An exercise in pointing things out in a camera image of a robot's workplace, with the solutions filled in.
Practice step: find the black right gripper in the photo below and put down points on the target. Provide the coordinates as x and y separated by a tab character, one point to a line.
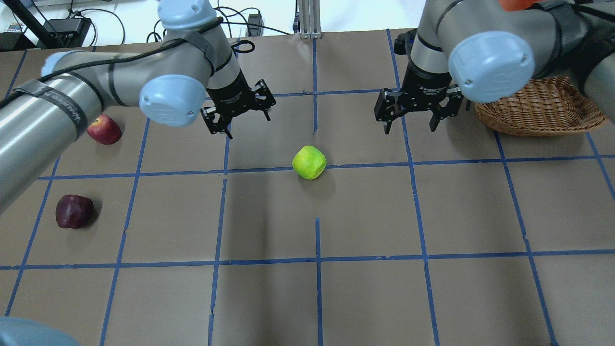
425	83

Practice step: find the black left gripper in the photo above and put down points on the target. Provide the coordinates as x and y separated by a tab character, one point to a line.
231	95

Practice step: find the green apple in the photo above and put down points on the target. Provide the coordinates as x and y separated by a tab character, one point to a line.
309	162

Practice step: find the dark red apple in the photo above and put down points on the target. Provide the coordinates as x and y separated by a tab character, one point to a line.
74	211

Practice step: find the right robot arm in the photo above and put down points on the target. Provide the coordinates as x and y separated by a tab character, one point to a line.
478	50

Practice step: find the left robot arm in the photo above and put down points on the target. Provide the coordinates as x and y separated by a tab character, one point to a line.
194	73

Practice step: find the wicker basket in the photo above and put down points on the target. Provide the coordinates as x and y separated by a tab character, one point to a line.
550	106

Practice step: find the red yellow apple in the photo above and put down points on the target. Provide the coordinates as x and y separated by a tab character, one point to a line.
104	130

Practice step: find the orange round object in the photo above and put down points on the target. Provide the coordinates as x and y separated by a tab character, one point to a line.
516	5

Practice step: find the black power adapter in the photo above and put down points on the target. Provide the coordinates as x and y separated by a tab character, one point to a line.
68	32

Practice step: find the aluminium frame post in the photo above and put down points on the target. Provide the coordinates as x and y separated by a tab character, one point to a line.
309	24

